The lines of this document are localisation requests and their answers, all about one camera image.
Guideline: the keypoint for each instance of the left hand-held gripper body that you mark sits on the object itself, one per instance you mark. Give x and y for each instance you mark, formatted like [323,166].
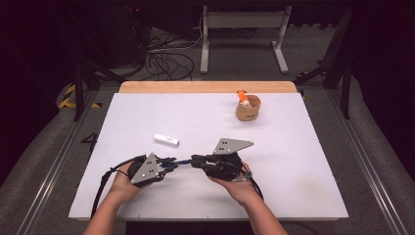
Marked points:
[145,171]

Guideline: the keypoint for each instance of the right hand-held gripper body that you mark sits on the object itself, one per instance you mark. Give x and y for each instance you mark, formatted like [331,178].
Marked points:
[225,163]

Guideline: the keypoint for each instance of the blue pen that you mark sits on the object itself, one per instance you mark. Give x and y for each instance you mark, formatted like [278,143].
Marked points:
[182,162]

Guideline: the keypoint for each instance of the white tube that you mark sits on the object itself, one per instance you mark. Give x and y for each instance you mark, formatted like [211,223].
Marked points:
[166,140]

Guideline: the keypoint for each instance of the tan bear pen holder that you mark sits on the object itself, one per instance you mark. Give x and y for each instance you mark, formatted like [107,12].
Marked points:
[248,114]

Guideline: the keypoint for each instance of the orange highlighter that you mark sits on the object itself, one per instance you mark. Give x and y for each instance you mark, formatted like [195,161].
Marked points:
[241,95]

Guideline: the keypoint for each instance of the person's left hand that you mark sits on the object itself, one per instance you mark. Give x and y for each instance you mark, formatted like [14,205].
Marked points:
[124,187]

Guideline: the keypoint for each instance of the person's right hand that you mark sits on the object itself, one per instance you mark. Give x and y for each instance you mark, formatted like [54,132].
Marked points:
[243,189]

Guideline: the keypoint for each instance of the black metal stand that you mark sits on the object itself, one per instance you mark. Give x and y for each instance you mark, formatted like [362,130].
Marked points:
[339,65]
[78,91]

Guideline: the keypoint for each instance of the yellow black floor tape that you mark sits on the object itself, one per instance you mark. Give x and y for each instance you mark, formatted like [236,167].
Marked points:
[65,98]

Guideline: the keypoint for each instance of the black equipment box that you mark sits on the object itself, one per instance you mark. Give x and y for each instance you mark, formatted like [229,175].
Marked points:
[127,36]

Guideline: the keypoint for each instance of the white metal stand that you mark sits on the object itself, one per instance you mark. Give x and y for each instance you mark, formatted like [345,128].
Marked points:
[244,19]

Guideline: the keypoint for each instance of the aluminium floor rail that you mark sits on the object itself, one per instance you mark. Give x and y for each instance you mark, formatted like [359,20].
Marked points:
[55,163]
[368,163]

